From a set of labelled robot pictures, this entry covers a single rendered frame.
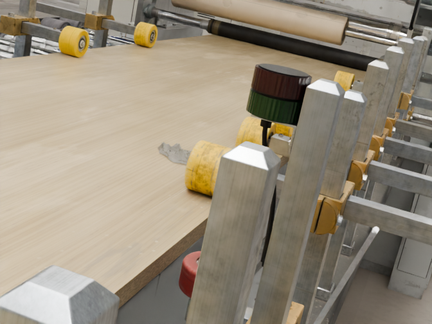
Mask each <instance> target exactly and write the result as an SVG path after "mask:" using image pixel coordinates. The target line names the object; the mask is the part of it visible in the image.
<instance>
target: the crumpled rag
mask: <svg viewBox="0 0 432 324"><path fill-rule="evenodd" d="M157 149H158V150H159V153H161V154H163V155H166V156H167V157H168V158H169V160H171V161H172V162H174V163H182V164H183V163H184V164H187V162H188V158H189V156H190V154H191V151H192V150H183V149H182V148H181V146H180V143H179V144H178V143H176V144H175V145H173V146H172V147H171V146H170V145H169V144H166V143H165V142H162V144H161V145H160V146H159V147H158V148H157Z"/></svg>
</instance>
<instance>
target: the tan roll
mask: <svg viewBox="0 0 432 324"><path fill-rule="evenodd" d="M171 2H172V5H173V6H175V7H178V8H183V9H187V10H191V11H195V12H200V13H203V14H208V15H213V16H216V17H222V18H225V19H229V20H233V21H238V22H241V23H246V24H251V25H255V26H259V27H263V28H268V29H271V30H276V31H279V32H284V33H290V34H293V35H297V36H301V37H306V38H309V39H314V40H317V41H323V42H327V43H331V44H336V45H339V46H341V45H342V44H343V42H344V40H345V37H351V38H355V39H360V40H363V41H368V42H374V43H377V44H382V45H385V46H397V45H398V41H399V40H398V39H393V38H389V37H384V36H381V35H376V34H372V33H367V32H364V31H359V30H353V29H350V28H346V26H347V21H348V17H344V16H341V15H336V14H332V13H327V12H321V11H318V10H313V9H310V8H304V7H300V6H295V5H292V4H287V3H281V2H278V1H272V0H171Z"/></svg>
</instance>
